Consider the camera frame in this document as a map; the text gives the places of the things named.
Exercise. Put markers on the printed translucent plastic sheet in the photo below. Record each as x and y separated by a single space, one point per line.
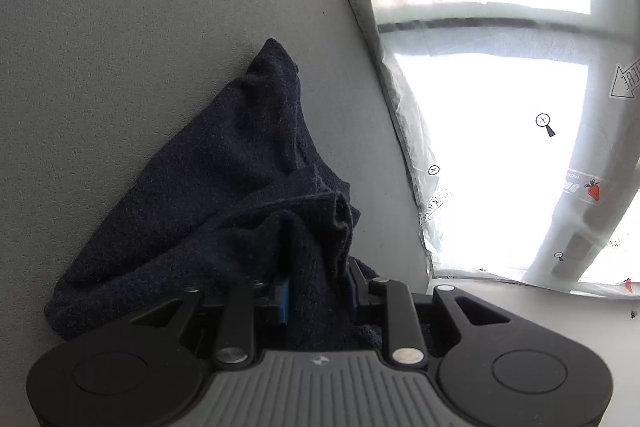
490 107

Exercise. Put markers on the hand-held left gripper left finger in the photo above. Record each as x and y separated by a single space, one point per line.
283 304

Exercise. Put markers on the navy blue knit garment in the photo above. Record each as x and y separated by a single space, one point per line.
225 187

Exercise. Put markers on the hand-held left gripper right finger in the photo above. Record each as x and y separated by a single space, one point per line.
353 294

